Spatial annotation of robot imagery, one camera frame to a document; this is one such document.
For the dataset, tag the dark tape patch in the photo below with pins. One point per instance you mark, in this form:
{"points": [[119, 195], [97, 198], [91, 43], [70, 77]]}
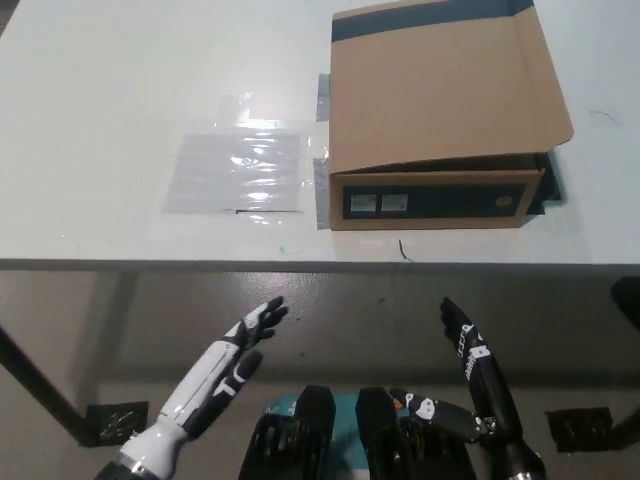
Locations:
{"points": [[321, 195], [552, 185], [324, 97]]}

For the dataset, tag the white and black left hand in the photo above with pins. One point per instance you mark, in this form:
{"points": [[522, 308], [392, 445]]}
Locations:
{"points": [[200, 382]]}

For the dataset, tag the brown cardboard box with lid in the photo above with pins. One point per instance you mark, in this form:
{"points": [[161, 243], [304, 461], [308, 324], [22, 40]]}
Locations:
{"points": [[435, 100]]}

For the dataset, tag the black floor tape patch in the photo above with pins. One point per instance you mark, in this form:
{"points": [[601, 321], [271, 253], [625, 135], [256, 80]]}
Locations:
{"points": [[117, 422], [580, 429]]}

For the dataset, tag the black table leg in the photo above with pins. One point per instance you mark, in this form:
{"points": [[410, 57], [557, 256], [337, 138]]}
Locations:
{"points": [[627, 350]]}

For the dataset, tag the transparent plastic sleeve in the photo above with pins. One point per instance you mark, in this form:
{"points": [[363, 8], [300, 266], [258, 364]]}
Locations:
{"points": [[240, 170]]}

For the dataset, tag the black right hand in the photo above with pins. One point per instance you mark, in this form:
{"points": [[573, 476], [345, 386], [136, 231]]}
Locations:
{"points": [[490, 395]]}

